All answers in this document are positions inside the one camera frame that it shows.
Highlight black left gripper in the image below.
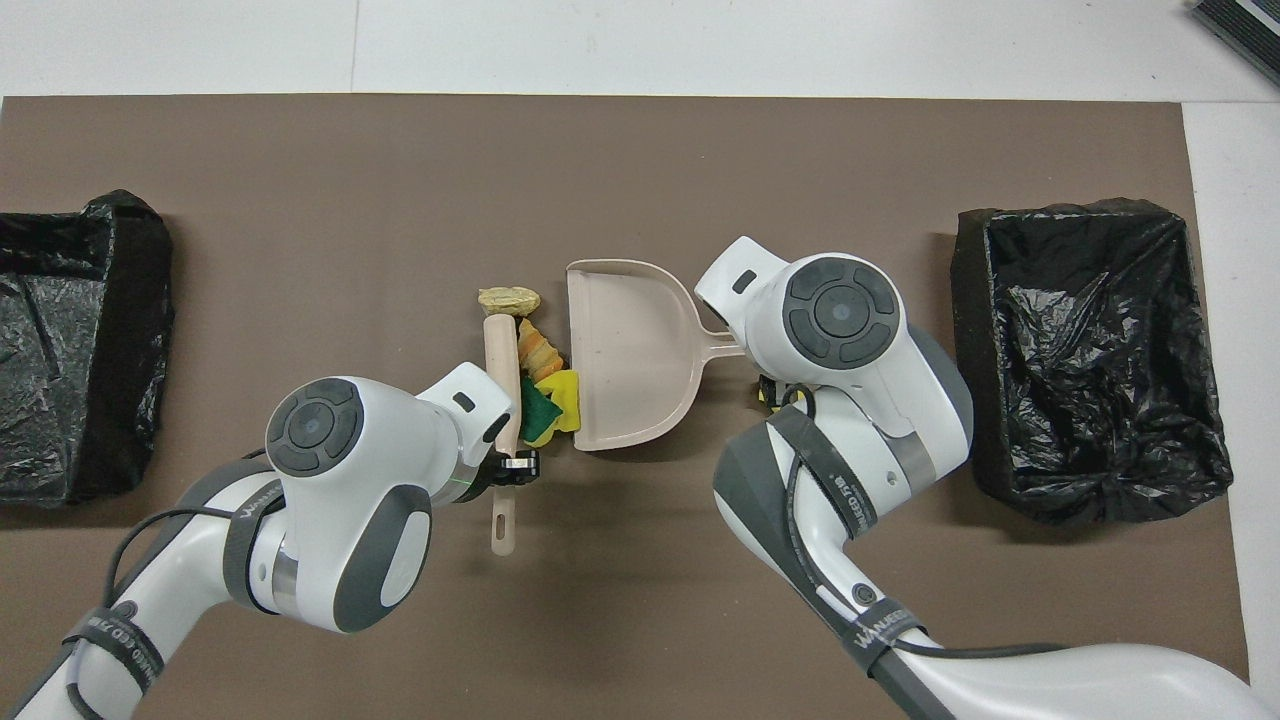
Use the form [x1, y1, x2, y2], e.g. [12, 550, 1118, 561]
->
[468, 450, 542, 496]

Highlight green and yellow sponge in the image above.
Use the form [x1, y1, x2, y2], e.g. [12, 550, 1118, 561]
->
[517, 378, 563, 446]

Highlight large yellow sponge piece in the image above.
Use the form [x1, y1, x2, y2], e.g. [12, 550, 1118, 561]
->
[535, 368, 583, 433]

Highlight beige hand brush black bristles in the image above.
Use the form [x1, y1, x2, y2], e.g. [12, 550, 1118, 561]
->
[483, 315, 524, 557]

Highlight striped orange croissant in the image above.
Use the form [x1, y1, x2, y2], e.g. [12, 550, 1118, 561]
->
[517, 318, 568, 381]

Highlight beige plastic dustpan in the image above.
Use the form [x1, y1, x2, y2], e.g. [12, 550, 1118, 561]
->
[565, 259, 746, 453]

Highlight pale bread chunk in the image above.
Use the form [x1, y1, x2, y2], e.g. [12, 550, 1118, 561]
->
[477, 286, 543, 319]

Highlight bin lined with black bag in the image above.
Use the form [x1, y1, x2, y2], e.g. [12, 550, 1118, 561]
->
[951, 198, 1234, 527]
[0, 189, 175, 506]

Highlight brown table mat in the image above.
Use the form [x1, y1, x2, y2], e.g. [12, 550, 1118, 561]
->
[0, 94, 1256, 720]

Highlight dark grey ridged device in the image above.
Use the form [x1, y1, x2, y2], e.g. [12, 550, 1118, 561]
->
[1188, 0, 1280, 89]

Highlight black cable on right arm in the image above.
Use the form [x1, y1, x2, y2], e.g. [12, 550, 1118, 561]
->
[783, 385, 1076, 661]

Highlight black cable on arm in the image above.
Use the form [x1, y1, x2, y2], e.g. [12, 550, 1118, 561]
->
[783, 385, 1076, 661]
[60, 450, 291, 720]

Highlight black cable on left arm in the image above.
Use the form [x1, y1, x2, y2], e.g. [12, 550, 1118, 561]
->
[60, 450, 291, 720]

